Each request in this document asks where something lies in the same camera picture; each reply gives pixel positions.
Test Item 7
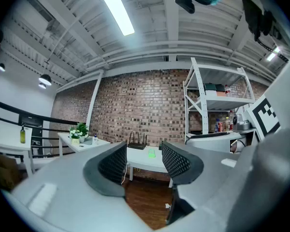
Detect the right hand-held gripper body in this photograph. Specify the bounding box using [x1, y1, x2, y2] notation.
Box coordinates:
[232, 94, 282, 142]

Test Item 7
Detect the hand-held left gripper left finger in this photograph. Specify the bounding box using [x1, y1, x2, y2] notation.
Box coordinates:
[83, 141, 128, 198]

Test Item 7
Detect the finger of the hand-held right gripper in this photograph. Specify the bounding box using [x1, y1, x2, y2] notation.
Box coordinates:
[185, 131, 240, 153]

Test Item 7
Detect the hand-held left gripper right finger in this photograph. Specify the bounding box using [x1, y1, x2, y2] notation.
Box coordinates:
[161, 140, 204, 186]

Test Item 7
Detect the white table with plants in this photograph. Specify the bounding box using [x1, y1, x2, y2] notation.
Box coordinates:
[57, 132, 112, 158]

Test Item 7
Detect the black router with antennas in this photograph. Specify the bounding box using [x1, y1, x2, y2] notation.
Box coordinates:
[127, 131, 148, 151]

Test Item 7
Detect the grey mat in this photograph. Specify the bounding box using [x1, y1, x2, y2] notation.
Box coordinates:
[78, 136, 94, 146]

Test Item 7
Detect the white metal shelf rack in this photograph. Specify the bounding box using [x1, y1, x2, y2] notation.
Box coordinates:
[183, 57, 257, 145]

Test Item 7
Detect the green potted plant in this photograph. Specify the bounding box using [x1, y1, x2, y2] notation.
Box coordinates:
[76, 122, 89, 144]

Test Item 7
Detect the white flower bunch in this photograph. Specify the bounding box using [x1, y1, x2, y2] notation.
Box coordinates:
[69, 127, 81, 139]

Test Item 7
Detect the ceiling tube light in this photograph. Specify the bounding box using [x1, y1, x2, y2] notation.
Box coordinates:
[94, 0, 135, 36]
[265, 46, 281, 62]

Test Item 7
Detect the small white table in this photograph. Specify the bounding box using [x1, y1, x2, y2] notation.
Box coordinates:
[0, 121, 36, 177]

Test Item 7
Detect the brown cardboard box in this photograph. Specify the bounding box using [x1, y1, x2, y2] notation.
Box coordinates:
[0, 153, 22, 190]

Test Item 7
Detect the black metal railing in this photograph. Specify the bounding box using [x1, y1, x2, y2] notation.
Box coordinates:
[0, 97, 80, 158]

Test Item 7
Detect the white cable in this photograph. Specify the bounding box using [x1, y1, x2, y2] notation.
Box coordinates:
[120, 163, 129, 186]

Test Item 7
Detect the black head camera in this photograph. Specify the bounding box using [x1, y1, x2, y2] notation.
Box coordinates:
[174, 0, 196, 15]

